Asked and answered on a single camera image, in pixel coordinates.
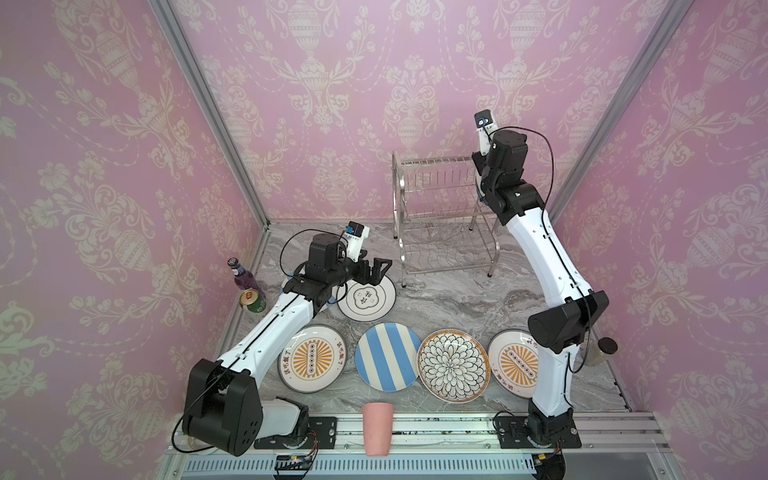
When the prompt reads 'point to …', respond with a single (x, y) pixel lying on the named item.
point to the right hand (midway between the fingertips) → (506, 135)
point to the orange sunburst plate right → (513, 362)
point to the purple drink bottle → (242, 278)
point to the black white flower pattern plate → (453, 366)
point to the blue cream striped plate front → (387, 357)
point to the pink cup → (378, 420)
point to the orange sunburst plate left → (312, 359)
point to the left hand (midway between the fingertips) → (379, 258)
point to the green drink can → (253, 300)
